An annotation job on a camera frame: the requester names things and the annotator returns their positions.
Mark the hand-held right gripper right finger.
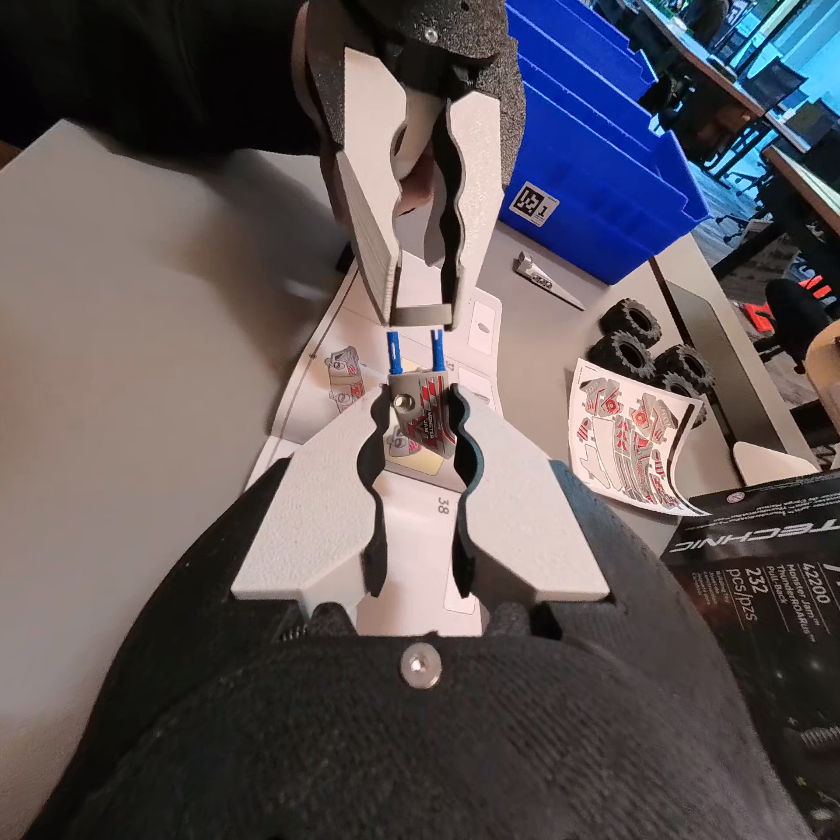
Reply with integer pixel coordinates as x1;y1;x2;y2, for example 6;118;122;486
449;386;614;603

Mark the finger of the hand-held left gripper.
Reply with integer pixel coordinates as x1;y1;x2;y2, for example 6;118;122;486
333;46;406;327
432;87;508;330

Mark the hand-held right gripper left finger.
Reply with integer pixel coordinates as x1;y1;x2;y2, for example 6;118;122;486
231;386;389;618

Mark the grey toy beam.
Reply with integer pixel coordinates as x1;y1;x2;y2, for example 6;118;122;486
392;304;455;329

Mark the grey printed panel with pins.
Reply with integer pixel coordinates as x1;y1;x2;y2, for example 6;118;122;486
384;328;458;462

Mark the person's left forearm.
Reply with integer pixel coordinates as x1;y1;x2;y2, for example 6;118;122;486
0;0;322;161

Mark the grey desk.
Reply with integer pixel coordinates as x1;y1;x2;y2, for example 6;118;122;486
0;118;824;840

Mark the person's left hand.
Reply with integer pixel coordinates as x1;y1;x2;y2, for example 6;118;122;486
398;141;441;213

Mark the black white marker tag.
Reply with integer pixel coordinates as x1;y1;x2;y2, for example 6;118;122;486
510;182;560;228

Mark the white instruction booklet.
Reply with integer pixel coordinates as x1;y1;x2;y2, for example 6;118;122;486
268;248;506;639

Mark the toy sticker sheet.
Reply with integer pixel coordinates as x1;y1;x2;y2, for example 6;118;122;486
566;356;715;519

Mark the grey wedge toy panel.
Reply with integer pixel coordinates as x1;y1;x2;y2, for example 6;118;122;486
514;251;585;310

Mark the blue storage bin with tag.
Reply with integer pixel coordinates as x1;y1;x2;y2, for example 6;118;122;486
497;82;714;287

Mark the black toy tyre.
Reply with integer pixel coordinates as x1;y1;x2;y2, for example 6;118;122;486
592;330;657;389
653;343;718;395
594;297;655;352
656;371;715;429

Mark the black toy box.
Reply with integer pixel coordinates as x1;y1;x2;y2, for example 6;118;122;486
658;469;840;840

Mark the dark background table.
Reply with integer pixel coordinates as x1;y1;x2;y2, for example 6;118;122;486
640;0;783;120
761;144;840;232

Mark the dark grey panel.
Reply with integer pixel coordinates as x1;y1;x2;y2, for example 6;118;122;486
661;279;823;475

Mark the black office chair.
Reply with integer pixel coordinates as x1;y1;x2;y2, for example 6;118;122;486
763;272;840;370

